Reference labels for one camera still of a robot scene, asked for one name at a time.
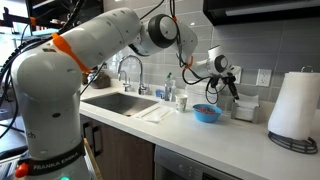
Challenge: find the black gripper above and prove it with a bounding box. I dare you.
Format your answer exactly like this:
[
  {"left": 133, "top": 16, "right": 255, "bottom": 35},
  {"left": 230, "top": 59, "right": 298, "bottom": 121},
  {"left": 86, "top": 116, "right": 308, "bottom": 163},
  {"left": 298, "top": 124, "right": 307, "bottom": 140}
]
[{"left": 210, "top": 76, "right": 239, "bottom": 100}]

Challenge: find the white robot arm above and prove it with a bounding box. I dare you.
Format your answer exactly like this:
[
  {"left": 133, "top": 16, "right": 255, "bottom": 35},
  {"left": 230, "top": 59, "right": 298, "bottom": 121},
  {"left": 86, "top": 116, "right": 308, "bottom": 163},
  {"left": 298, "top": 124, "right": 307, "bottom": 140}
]
[{"left": 10, "top": 7, "right": 240, "bottom": 180}]

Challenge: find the silver napkin holder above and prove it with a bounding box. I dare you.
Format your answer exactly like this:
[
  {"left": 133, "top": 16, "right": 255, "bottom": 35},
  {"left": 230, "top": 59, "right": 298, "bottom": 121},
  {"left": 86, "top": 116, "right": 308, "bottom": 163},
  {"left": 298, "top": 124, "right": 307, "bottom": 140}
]
[{"left": 231, "top": 102, "right": 260, "bottom": 124}]

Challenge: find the white napkin stack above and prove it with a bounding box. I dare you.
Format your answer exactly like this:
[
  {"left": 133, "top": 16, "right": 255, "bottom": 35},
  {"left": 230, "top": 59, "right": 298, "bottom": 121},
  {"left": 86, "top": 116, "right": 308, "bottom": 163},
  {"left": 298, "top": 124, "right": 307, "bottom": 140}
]
[{"left": 185, "top": 82, "right": 217, "bottom": 106}]

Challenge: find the patterned paper cup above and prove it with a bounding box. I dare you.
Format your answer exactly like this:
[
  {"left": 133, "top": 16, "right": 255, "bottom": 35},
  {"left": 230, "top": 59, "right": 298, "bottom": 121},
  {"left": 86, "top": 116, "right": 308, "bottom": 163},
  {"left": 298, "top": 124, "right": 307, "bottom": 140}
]
[{"left": 175, "top": 94, "right": 188, "bottom": 112}]

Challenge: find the dark round object on counter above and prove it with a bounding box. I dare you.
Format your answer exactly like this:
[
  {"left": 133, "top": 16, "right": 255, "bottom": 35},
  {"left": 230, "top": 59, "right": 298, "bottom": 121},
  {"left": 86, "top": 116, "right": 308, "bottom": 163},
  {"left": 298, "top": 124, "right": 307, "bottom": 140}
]
[{"left": 87, "top": 71, "right": 110, "bottom": 89}]

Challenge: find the blue bowl with candies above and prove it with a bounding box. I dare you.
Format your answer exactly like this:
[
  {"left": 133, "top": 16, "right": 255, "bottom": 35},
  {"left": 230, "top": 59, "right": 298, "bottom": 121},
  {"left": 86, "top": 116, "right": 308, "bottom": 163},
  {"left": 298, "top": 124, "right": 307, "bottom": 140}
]
[{"left": 193, "top": 104, "right": 222, "bottom": 123}]

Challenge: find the paper towel roll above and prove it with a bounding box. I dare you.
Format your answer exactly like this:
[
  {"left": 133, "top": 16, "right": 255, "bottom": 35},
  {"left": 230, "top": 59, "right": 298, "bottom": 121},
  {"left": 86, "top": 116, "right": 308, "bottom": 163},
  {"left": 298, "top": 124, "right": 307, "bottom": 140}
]
[{"left": 268, "top": 72, "right": 320, "bottom": 140}]

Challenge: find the dish soap bottle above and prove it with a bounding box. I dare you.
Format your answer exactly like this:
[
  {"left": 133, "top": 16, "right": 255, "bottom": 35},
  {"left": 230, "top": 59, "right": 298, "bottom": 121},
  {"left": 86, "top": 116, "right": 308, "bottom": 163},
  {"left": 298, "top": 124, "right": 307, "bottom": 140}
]
[{"left": 164, "top": 72, "right": 175, "bottom": 101}]

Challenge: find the blue sponge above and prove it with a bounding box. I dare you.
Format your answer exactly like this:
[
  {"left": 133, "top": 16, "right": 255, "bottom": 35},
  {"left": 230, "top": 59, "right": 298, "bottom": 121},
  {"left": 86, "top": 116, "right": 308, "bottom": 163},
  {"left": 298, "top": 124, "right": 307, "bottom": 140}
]
[{"left": 155, "top": 89, "right": 164, "bottom": 99}]

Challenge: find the black range hood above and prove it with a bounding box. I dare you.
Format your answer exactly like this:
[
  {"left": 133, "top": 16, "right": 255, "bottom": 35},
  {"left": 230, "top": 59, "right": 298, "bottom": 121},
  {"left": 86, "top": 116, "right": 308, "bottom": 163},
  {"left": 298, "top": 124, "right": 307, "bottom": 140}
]
[{"left": 203, "top": 0, "right": 320, "bottom": 26}]

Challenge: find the white paper towel sheet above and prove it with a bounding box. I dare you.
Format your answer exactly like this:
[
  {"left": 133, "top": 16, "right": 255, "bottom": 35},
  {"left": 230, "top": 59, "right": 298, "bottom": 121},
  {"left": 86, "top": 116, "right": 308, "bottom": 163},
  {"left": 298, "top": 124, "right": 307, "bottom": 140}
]
[{"left": 134, "top": 105, "right": 174, "bottom": 124}]

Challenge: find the stainless dishwasher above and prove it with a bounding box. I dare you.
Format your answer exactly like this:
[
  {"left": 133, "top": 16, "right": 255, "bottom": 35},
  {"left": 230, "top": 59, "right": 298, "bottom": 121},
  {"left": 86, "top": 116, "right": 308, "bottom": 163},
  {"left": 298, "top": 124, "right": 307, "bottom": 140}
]
[{"left": 154, "top": 145, "right": 242, "bottom": 180}]

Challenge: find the chrome kitchen faucet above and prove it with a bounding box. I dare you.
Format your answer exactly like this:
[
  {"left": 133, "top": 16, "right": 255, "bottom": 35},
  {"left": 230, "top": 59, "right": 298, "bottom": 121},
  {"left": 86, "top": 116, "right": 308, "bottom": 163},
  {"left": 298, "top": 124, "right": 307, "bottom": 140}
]
[{"left": 117, "top": 55, "right": 148, "bottom": 95}]

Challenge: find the stainless steel sink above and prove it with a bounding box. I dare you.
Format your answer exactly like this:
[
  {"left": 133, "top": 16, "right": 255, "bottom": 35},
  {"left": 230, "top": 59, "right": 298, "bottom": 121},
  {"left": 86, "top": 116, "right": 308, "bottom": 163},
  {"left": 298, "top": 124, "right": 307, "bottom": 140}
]
[{"left": 81, "top": 93, "right": 157, "bottom": 117}]

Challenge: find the wooden cabinet door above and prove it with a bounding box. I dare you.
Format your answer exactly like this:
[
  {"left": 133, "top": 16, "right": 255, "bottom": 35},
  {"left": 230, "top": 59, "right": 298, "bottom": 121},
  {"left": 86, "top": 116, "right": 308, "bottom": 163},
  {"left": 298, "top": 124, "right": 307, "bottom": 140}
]
[{"left": 80, "top": 115, "right": 154, "bottom": 180}]

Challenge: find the white light switch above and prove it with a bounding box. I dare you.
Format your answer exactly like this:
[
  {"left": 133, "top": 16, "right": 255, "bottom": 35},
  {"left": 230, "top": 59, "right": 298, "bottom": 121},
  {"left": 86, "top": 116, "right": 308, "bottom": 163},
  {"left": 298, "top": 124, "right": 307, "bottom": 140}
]
[{"left": 234, "top": 68, "right": 242, "bottom": 84}]

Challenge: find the white wall outlet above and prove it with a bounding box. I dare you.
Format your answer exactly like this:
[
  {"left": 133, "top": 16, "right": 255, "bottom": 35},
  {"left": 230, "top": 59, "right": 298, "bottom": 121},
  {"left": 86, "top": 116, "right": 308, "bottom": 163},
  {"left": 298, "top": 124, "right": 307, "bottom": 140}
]
[{"left": 256, "top": 69, "right": 272, "bottom": 87}]

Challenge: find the black wire towel holder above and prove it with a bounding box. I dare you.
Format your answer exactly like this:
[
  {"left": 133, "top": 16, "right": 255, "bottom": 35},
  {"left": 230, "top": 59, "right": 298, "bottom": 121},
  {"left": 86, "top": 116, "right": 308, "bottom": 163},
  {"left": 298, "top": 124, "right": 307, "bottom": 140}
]
[{"left": 268, "top": 66, "right": 318, "bottom": 154}]

